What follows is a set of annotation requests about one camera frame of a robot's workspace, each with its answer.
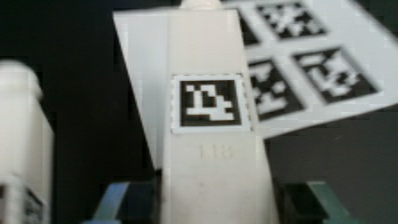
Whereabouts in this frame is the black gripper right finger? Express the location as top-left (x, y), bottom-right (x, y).
top-left (278, 181), bottom-right (362, 224)

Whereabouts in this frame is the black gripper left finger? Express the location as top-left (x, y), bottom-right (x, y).
top-left (81, 182), bottom-right (158, 224)

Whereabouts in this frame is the white desk leg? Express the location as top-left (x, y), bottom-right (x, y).
top-left (0, 60), bottom-right (53, 224)
top-left (113, 0), bottom-right (278, 224)

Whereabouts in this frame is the fiducial marker sheet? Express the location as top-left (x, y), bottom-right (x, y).
top-left (223, 0), bottom-right (398, 138)

